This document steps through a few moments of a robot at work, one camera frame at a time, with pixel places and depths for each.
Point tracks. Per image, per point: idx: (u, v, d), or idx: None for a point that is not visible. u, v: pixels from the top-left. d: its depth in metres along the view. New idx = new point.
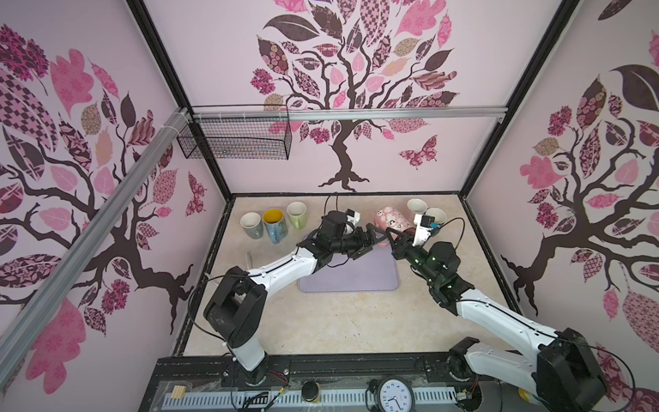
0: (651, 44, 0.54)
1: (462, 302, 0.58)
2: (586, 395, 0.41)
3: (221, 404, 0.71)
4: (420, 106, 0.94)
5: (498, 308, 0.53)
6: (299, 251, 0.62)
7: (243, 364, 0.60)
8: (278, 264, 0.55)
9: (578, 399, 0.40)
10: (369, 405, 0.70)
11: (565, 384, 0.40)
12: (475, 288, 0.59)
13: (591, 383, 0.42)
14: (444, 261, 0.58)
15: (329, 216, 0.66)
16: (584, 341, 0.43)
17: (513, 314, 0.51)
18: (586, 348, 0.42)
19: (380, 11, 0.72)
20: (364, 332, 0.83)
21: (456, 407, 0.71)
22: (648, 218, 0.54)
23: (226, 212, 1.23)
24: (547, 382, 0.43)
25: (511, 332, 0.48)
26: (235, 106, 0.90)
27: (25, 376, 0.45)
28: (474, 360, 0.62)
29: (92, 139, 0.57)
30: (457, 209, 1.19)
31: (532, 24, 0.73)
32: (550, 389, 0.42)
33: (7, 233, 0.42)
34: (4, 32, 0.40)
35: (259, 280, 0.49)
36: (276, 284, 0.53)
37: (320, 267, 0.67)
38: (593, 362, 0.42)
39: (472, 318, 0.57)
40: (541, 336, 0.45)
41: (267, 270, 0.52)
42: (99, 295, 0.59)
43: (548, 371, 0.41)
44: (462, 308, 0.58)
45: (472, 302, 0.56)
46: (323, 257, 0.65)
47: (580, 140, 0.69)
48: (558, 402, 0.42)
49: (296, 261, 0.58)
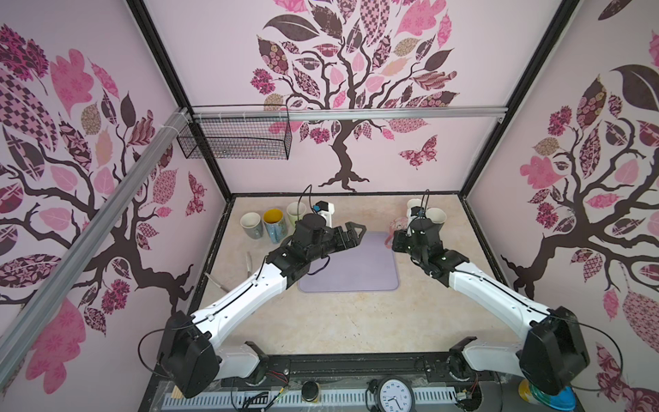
0: (651, 44, 0.54)
1: (454, 274, 0.57)
2: (570, 370, 0.42)
3: (221, 404, 0.71)
4: (420, 106, 0.94)
5: (492, 283, 0.52)
6: (262, 274, 0.52)
7: (238, 372, 0.59)
8: (230, 300, 0.47)
9: (562, 373, 0.41)
10: (369, 405, 0.70)
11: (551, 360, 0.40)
12: (470, 262, 0.58)
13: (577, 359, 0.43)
14: (420, 228, 0.63)
15: (304, 222, 0.56)
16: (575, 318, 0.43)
17: (510, 291, 0.50)
18: (577, 325, 0.42)
19: (380, 11, 0.72)
20: (364, 332, 0.83)
21: (456, 406, 0.72)
22: (649, 218, 0.54)
23: (226, 212, 1.23)
24: (532, 357, 0.43)
25: (504, 309, 0.48)
26: (235, 106, 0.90)
27: (25, 376, 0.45)
28: (472, 357, 0.63)
29: (92, 139, 0.57)
30: (457, 208, 1.19)
31: (533, 24, 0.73)
32: (535, 364, 0.43)
33: (7, 233, 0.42)
34: (4, 32, 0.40)
35: (203, 328, 0.42)
36: (232, 323, 0.46)
37: (293, 281, 0.57)
38: (581, 340, 0.42)
39: (462, 290, 0.57)
40: (534, 312, 0.45)
41: (216, 312, 0.45)
42: (99, 295, 0.59)
43: (535, 348, 0.42)
44: (454, 280, 0.57)
45: (465, 275, 0.55)
46: (297, 270, 0.55)
47: (580, 140, 0.69)
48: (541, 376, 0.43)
49: (258, 287, 0.50)
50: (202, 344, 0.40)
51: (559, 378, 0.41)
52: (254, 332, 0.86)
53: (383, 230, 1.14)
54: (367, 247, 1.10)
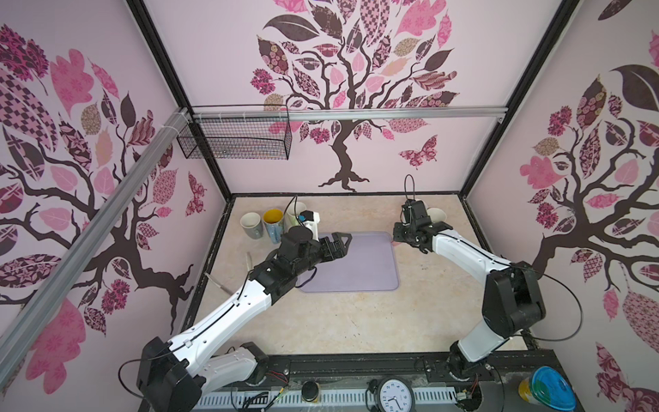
0: (651, 44, 0.54)
1: (436, 237, 0.63)
2: (523, 317, 0.47)
3: (221, 404, 0.71)
4: (420, 106, 0.94)
5: (467, 244, 0.58)
6: (244, 292, 0.50)
7: (235, 378, 0.60)
8: (210, 322, 0.45)
9: (515, 318, 0.46)
10: (369, 405, 0.70)
11: (504, 305, 0.46)
12: (452, 228, 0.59)
13: (531, 308, 0.47)
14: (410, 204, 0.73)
15: (289, 235, 0.55)
16: (533, 269, 0.48)
17: (480, 248, 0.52)
18: (533, 275, 0.47)
19: (380, 11, 0.72)
20: (364, 331, 0.83)
21: (456, 407, 0.71)
22: (649, 218, 0.54)
23: (226, 212, 1.23)
24: (490, 304, 0.49)
25: (472, 263, 0.54)
26: (235, 106, 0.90)
27: (25, 376, 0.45)
28: (465, 348, 0.64)
29: (92, 139, 0.57)
30: (458, 208, 1.19)
31: (532, 24, 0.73)
32: (492, 311, 0.49)
33: (7, 233, 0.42)
34: (4, 32, 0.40)
35: (180, 355, 0.41)
36: (211, 349, 0.45)
37: (278, 297, 0.55)
38: (537, 291, 0.47)
39: (442, 251, 0.63)
40: (496, 263, 0.51)
41: (196, 336, 0.43)
42: (99, 295, 0.59)
43: (492, 293, 0.48)
44: (436, 244, 0.64)
45: (445, 237, 0.62)
46: (282, 285, 0.54)
47: (580, 140, 0.69)
48: (498, 323, 0.48)
49: (240, 306, 0.48)
50: (181, 372, 0.39)
51: (511, 322, 0.46)
52: (254, 332, 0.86)
53: (383, 230, 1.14)
54: (367, 247, 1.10)
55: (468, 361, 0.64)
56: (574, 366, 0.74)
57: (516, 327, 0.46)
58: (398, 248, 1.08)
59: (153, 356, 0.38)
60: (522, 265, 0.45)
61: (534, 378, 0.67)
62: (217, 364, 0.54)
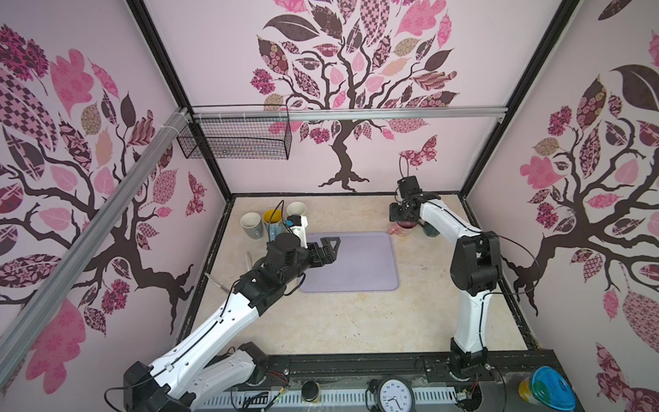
0: (651, 44, 0.54)
1: (424, 203, 0.70)
2: (483, 275, 0.56)
3: (221, 404, 0.71)
4: (420, 106, 0.94)
5: (450, 212, 0.65)
6: (228, 305, 0.49)
7: (234, 382, 0.60)
8: (193, 342, 0.44)
9: (474, 275, 0.56)
10: (369, 405, 0.70)
11: (468, 264, 0.55)
12: (440, 199, 0.71)
13: (489, 269, 0.56)
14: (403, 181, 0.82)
15: (277, 245, 0.53)
16: (498, 239, 0.55)
17: (460, 217, 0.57)
18: (497, 243, 0.55)
19: (380, 11, 0.72)
20: (364, 331, 0.83)
21: (456, 407, 0.71)
22: (648, 218, 0.54)
23: (226, 212, 1.23)
24: (456, 263, 0.58)
25: (450, 229, 0.62)
26: (235, 106, 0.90)
27: (25, 376, 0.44)
28: (459, 339, 0.67)
29: (92, 139, 0.57)
30: (458, 208, 1.19)
31: (532, 24, 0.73)
32: (456, 269, 0.59)
33: (7, 233, 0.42)
34: (4, 32, 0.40)
35: (162, 379, 0.40)
36: (195, 370, 0.43)
37: (265, 306, 0.51)
38: (498, 255, 0.56)
39: (428, 219, 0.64)
40: (469, 232, 0.58)
41: (177, 357, 0.42)
42: (99, 295, 0.59)
43: (458, 254, 0.57)
44: (423, 211, 0.71)
45: (432, 205, 0.69)
46: (269, 296, 0.51)
47: (580, 140, 0.69)
48: (460, 278, 0.58)
49: (224, 323, 0.46)
50: (161, 401, 0.38)
51: (470, 279, 0.55)
52: (254, 332, 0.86)
53: (383, 230, 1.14)
54: (367, 247, 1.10)
55: (464, 352, 0.65)
56: (574, 366, 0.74)
57: (475, 284, 0.56)
58: (397, 248, 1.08)
59: (133, 382, 0.39)
60: (488, 233, 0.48)
61: (534, 378, 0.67)
62: (209, 376, 0.53)
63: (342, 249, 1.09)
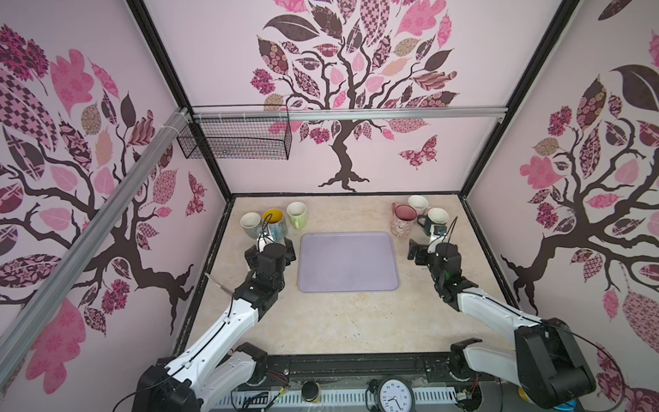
0: (651, 44, 0.54)
1: (462, 294, 0.62)
2: (567, 384, 0.41)
3: (221, 404, 0.71)
4: (420, 106, 0.94)
5: (492, 300, 0.56)
6: (232, 308, 0.54)
7: (238, 382, 0.60)
8: (204, 342, 0.47)
9: (556, 386, 0.41)
10: (369, 405, 0.70)
11: (541, 367, 0.42)
12: (476, 287, 0.63)
13: (572, 373, 0.42)
14: (444, 253, 0.67)
15: (265, 252, 0.60)
16: (567, 330, 0.44)
17: (506, 305, 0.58)
18: (568, 334, 0.44)
19: (380, 11, 0.72)
20: (364, 331, 0.83)
21: (456, 407, 0.71)
22: (648, 218, 0.54)
23: (226, 212, 1.23)
24: (526, 365, 0.44)
25: (501, 320, 0.51)
26: (234, 106, 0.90)
27: (25, 376, 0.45)
28: (469, 354, 0.64)
29: (92, 139, 0.57)
30: (457, 208, 1.19)
31: (532, 24, 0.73)
32: (530, 376, 0.43)
33: (7, 233, 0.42)
34: (4, 32, 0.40)
35: (182, 376, 0.42)
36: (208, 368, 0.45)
37: (265, 310, 0.58)
38: (577, 352, 0.43)
39: (471, 316, 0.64)
40: (525, 320, 0.48)
41: (191, 358, 0.44)
42: (99, 295, 0.59)
43: (524, 352, 0.44)
44: (461, 306, 0.63)
45: (471, 295, 0.60)
46: (267, 300, 0.58)
47: (580, 140, 0.69)
48: (536, 389, 0.43)
49: (232, 323, 0.51)
50: (184, 391, 0.40)
51: (553, 390, 0.41)
52: (254, 332, 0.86)
53: (383, 230, 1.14)
54: (366, 247, 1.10)
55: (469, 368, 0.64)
56: None
57: (561, 396, 0.41)
58: (397, 248, 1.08)
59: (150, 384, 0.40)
60: (553, 324, 0.45)
61: None
62: (214, 379, 0.53)
63: (342, 249, 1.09)
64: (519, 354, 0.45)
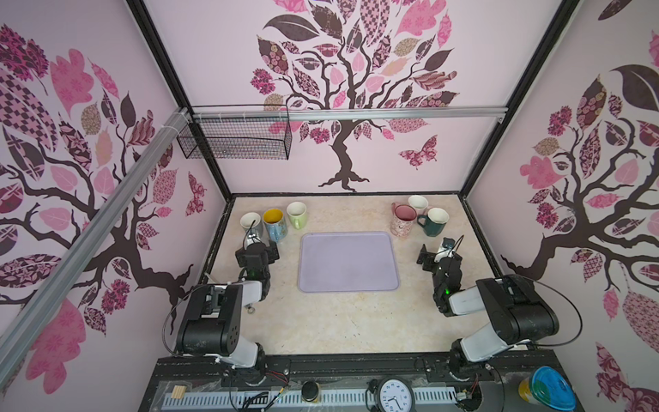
0: (651, 44, 0.54)
1: (452, 298, 0.69)
2: (529, 321, 0.46)
3: (220, 404, 0.71)
4: (420, 106, 0.94)
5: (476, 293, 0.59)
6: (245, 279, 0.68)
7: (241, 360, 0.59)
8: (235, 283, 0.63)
9: (518, 322, 0.46)
10: (369, 405, 0.70)
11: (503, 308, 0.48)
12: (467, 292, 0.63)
13: (535, 314, 0.47)
14: (446, 269, 0.72)
15: (250, 251, 0.73)
16: (525, 281, 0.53)
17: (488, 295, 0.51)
18: (523, 281, 0.52)
19: (380, 11, 0.72)
20: (364, 332, 0.83)
21: (456, 407, 0.71)
22: (648, 218, 0.54)
23: (226, 212, 1.23)
24: (494, 312, 0.50)
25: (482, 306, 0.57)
26: (234, 106, 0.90)
27: (24, 376, 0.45)
28: (466, 342, 0.65)
29: (92, 139, 0.57)
30: (457, 209, 1.19)
31: (532, 24, 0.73)
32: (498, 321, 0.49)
33: (7, 233, 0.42)
34: (4, 32, 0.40)
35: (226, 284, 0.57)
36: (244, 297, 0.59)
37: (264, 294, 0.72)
38: (535, 295, 0.50)
39: (462, 312, 0.66)
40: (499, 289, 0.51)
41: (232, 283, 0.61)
42: (99, 295, 0.59)
43: (490, 297, 0.51)
44: (452, 304, 0.69)
45: (461, 296, 0.66)
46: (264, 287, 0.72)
47: (580, 140, 0.69)
48: (502, 327, 0.48)
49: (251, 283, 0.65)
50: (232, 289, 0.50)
51: (516, 326, 0.45)
52: (254, 332, 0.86)
53: (383, 230, 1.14)
54: (366, 247, 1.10)
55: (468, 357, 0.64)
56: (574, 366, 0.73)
57: (524, 332, 0.45)
58: (397, 247, 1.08)
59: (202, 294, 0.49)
60: (515, 278, 0.53)
61: (534, 378, 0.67)
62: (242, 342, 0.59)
63: (341, 249, 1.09)
64: (486, 303, 0.52)
